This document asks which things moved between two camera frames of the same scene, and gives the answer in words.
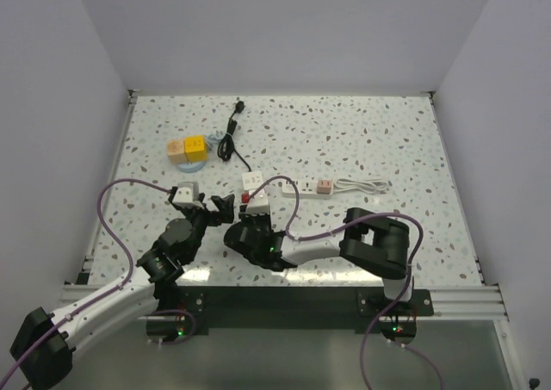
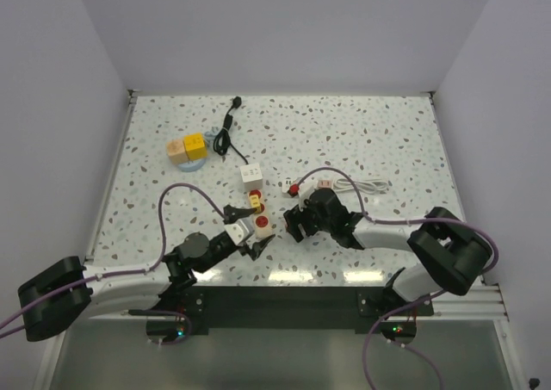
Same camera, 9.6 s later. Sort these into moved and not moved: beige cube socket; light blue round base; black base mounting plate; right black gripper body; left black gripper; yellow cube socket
Moved: left black gripper; right black gripper body
Not moved: black base mounting plate; light blue round base; beige cube socket; yellow cube socket
